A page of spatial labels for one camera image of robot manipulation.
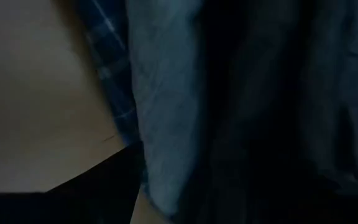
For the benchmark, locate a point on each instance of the blue plaid cloth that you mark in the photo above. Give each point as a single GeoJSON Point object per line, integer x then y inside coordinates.
{"type": "Point", "coordinates": [110, 46]}

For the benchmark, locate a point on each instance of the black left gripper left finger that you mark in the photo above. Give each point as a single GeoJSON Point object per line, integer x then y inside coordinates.
{"type": "Point", "coordinates": [73, 205]}

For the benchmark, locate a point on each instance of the black garment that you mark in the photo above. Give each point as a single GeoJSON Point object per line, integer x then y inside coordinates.
{"type": "Point", "coordinates": [259, 93]}

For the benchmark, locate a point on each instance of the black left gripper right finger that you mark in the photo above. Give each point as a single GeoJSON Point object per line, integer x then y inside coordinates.
{"type": "Point", "coordinates": [346, 208]}

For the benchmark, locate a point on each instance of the gray garment with tag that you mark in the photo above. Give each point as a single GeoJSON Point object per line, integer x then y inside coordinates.
{"type": "Point", "coordinates": [166, 93]}

